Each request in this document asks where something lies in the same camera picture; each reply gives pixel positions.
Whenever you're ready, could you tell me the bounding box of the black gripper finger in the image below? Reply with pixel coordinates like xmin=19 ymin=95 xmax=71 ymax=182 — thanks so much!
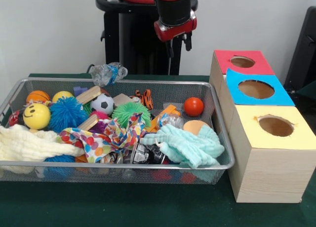
xmin=184 ymin=33 xmax=193 ymax=52
xmin=166 ymin=40 xmax=174 ymax=59

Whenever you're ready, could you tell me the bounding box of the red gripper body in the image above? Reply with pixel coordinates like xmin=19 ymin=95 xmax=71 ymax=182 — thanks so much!
xmin=154 ymin=10 xmax=198 ymax=43

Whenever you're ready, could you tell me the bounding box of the orange striped tiger plush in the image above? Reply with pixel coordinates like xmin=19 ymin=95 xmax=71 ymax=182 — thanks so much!
xmin=134 ymin=89 xmax=154 ymax=111

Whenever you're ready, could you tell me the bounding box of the crushed clear plastic bottle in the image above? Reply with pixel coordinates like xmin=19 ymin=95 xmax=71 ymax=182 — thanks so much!
xmin=89 ymin=62 xmax=128 ymax=88

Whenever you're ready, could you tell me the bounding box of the mint green cloth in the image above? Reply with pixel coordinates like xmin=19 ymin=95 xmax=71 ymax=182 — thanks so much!
xmin=141 ymin=123 xmax=226 ymax=169

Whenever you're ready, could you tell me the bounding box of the shallow clear mesh bin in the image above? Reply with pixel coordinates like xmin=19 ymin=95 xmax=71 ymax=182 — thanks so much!
xmin=0 ymin=77 xmax=235 ymax=186

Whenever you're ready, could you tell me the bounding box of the wooden box with three holes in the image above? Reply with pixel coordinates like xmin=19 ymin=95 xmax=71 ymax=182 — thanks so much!
xmin=209 ymin=50 xmax=316 ymax=204

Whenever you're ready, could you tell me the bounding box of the red ball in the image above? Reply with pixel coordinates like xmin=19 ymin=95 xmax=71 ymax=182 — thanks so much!
xmin=184 ymin=97 xmax=204 ymax=117

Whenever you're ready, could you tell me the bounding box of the orange flat plastic toy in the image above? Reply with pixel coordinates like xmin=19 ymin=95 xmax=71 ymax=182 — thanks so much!
xmin=146 ymin=106 xmax=184 ymax=134

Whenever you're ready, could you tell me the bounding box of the green furry monster toy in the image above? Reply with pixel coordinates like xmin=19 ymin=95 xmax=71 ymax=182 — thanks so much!
xmin=112 ymin=101 xmax=152 ymax=129

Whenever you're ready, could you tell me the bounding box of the toy hamburger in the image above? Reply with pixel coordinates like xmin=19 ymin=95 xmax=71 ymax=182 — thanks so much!
xmin=183 ymin=119 xmax=210 ymax=136

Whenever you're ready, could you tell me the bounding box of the colourful polka dot cloth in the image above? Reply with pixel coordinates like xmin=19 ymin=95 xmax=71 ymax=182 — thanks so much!
xmin=58 ymin=113 xmax=147 ymax=163

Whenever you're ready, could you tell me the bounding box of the black stand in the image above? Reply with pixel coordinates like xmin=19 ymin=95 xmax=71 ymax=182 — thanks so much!
xmin=286 ymin=6 xmax=316 ymax=97

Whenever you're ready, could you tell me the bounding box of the blue spiky ball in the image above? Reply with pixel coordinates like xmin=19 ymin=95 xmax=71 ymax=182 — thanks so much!
xmin=48 ymin=96 xmax=89 ymax=134
xmin=44 ymin=154 xmax=76 ymax=163

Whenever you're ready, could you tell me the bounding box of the orange toy basketball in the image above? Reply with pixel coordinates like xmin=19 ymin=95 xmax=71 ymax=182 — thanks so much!
xmin=27 ymin=90 xmax=51 ymax=104

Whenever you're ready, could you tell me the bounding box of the large yellow ball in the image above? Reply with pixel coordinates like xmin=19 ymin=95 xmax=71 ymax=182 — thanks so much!
xmin=23 ymin=103 xmax=51 ymax=130

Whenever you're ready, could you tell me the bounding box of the dark green table cloth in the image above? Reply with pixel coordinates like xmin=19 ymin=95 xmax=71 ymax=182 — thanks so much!
xmin=0 ymin=73 xmax=316 ymax=227

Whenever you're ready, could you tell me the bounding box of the cream yellow cloth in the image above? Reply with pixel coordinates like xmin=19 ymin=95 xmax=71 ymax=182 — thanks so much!
xmin=0 ymin=124 xmax=84 ymax=162

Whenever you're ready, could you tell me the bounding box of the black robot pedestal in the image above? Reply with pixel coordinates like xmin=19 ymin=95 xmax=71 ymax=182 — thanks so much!
xmin=96 ymin=0 xmax=198 ymax=76

